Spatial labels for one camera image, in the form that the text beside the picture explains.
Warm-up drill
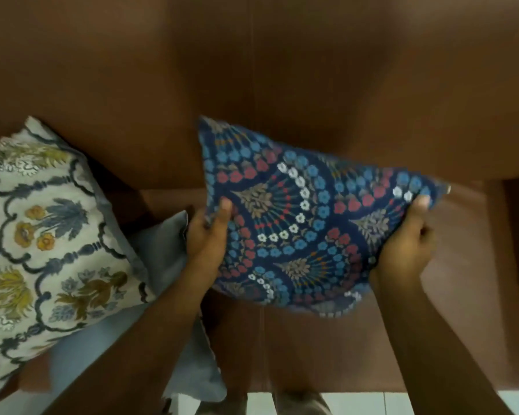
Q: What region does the brown sofa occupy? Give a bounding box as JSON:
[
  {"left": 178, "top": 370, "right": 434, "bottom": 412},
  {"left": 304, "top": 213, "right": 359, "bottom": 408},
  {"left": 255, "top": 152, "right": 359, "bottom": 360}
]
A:
[{"left": 0, "top": 0, "right": 519, "bottom": 396}]

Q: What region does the cream floral patterned cushion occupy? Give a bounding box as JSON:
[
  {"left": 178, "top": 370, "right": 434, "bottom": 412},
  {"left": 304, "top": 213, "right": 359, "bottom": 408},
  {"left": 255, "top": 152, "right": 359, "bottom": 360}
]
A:
[{"left": 0, "top": 116, "right": 157, "bottom": 399}]

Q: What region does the person's left hand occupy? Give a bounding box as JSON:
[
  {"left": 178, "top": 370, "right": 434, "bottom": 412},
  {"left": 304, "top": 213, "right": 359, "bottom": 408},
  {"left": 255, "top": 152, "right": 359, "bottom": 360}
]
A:
[{"left": 184, "top": 197, "right": 234, "bottom": 295}]

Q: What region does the person's right hand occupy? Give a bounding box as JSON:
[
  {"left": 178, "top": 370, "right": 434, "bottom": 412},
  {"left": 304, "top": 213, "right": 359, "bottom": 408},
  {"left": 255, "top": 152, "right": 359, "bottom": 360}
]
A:
[{"left": 368, "top": 195, "right": 436, "bottom": 294}]

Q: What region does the person's left forearm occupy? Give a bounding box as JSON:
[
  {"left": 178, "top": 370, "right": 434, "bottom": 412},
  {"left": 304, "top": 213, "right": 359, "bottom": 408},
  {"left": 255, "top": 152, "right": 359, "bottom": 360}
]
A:
[{"left": 48, "top": 255, "right": 215, "bottom": 415}]

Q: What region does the plain grey cushion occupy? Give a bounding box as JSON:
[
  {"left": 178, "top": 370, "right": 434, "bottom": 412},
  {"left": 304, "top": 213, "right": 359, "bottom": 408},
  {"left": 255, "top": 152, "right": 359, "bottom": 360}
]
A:
[{"left": 48, "top": 210, "right": 228, "bottom": 403}]

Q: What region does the person's right forearm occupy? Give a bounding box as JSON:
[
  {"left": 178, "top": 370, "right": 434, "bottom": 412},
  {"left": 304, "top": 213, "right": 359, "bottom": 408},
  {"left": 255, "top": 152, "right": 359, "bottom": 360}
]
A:
[{"left": 369, "top": 272, "right": 516, "bottom": 415}]

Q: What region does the blue floral patterned cushion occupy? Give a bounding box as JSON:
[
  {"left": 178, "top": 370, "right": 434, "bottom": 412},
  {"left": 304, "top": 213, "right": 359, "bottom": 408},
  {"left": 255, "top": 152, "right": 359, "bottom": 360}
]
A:
[{"left": 198, "top": 115, "right": 452, "bottom": 319}]

